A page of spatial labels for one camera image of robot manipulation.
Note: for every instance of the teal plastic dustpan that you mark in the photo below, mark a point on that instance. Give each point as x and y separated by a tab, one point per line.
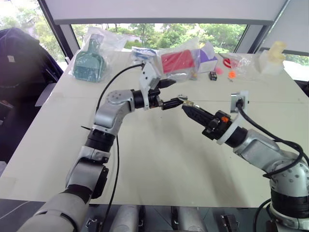
88	65

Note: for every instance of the small black box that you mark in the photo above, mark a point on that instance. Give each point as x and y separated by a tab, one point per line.
213	75

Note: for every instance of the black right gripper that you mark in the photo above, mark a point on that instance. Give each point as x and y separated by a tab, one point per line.
216	126

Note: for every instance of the grey flat board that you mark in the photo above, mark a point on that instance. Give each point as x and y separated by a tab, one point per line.
45	94

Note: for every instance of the red box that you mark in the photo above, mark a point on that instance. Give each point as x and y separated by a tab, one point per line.
177	61

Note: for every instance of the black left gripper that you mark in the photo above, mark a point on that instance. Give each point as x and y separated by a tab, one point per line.
154	96

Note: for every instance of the small pink item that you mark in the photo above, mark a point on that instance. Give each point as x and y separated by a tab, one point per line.
219	70

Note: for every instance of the brass padlock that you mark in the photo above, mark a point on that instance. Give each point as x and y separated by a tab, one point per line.
189	103

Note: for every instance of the blue and white packet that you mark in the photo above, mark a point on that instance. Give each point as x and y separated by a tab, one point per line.
143	54

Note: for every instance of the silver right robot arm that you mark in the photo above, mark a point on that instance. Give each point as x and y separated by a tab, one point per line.
256	147

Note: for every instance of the small orange item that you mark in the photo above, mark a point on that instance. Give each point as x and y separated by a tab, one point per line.
232	74

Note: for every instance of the clear bag around scissors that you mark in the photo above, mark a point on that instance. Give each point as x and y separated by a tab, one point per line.
245	61

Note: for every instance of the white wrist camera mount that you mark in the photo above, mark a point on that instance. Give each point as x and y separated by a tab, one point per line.
147	77
243	94

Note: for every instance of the silver robot leg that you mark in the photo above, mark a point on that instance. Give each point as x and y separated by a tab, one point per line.
190	218
125	218

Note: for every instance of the clear bag under cream block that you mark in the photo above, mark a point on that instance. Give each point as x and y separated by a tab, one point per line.
266	67

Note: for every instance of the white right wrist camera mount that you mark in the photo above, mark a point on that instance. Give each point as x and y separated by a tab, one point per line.
243	94

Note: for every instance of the purple and white box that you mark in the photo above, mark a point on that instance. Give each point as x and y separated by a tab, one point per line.
207	60

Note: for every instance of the black office chair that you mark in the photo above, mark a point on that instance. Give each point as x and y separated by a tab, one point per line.
21	60

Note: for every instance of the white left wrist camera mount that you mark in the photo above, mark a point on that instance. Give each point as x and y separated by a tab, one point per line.
147	77

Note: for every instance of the cream plastic block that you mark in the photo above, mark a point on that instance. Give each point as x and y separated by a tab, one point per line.
277	52

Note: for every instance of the red item in bag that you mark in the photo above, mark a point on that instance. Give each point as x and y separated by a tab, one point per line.
179	77

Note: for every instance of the small colourful toy figure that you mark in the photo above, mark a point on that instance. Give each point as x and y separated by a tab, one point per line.
193	75

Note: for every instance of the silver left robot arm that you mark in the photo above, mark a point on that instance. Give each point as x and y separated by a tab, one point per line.
113	113

